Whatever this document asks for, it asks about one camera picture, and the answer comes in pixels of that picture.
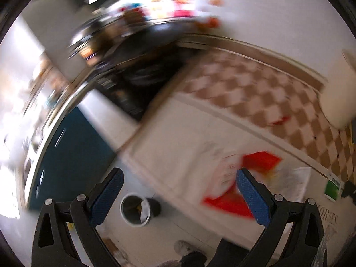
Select green white medicine packet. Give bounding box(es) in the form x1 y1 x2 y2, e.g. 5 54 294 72
324 172 341 202

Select red white plastic bag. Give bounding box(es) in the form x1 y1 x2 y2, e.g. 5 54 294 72
202 151 311 225

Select white trash bin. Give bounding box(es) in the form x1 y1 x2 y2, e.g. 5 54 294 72
120 194 161 227

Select blue kitchen cabinets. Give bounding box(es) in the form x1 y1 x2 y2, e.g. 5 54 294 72
27 107 116 210

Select dark green crumpled wrapper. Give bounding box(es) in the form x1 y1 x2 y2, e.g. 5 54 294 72
341 181 356 200

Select small red wrapper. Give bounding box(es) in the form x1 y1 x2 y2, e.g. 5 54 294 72
271 116 291 126

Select grey slipper right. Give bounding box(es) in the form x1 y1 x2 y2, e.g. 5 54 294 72
173 241 196 257

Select checkered printed tablecloth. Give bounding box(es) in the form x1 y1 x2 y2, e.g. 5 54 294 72
119 32 356 267

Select white cylindrical container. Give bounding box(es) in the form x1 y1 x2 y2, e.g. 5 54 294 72
319 50 355 129

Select black wok on stove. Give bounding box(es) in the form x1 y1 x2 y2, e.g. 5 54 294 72
86 20 192 82

